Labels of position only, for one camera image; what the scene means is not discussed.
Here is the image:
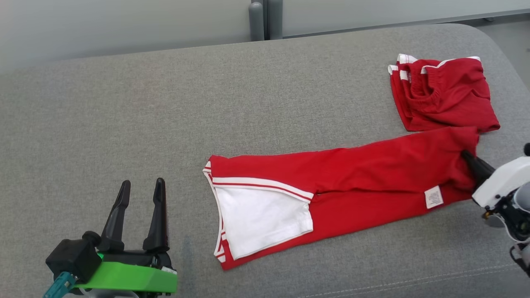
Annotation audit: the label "red Bulls 23 jersey shirt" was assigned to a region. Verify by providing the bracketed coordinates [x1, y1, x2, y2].
[203, 126, 481, 271]

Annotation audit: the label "teal left camera connector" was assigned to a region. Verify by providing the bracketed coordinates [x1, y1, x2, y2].
[43, 271, 77, 298]

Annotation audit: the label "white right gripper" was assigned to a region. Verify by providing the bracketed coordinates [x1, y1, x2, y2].
[461, 150, 530, 209]

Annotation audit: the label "red shorts with white stripes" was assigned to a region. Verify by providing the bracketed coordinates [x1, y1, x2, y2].
[388, 54, 501, 133]

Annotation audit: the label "grey glass wall frame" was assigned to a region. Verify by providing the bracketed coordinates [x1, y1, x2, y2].
[439, 8, 530, 23]

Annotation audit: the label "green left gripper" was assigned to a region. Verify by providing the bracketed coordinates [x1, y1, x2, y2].
[75, 178, 178, 294]

